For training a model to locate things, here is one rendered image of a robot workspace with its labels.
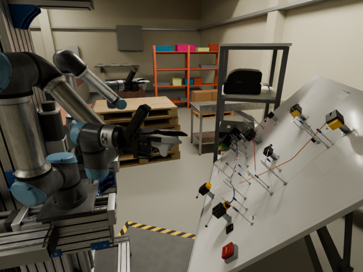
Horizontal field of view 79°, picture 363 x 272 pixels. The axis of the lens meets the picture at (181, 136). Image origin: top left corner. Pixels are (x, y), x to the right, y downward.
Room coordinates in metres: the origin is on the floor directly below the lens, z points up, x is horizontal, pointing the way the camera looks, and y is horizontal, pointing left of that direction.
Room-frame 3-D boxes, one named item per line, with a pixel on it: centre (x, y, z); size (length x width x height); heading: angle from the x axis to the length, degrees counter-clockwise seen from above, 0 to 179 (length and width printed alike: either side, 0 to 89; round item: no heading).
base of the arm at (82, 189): (0.85, 0.52, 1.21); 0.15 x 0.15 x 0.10
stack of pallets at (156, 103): (3.68, 0.78, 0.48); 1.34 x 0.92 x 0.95; 108
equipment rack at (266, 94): (2.02, -0.60, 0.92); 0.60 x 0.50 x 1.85; 166
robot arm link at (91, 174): (0.68, 0.29, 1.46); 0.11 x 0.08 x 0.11; 167
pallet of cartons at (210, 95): (6.28, -0.88, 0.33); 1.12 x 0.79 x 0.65; 103
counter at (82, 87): (7.79, 3.77, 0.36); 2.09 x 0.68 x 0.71; 13
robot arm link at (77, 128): (0.67, 0.29, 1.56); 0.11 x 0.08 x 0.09; 77
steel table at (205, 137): (4.09, -1.08, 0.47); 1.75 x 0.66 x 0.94; 103
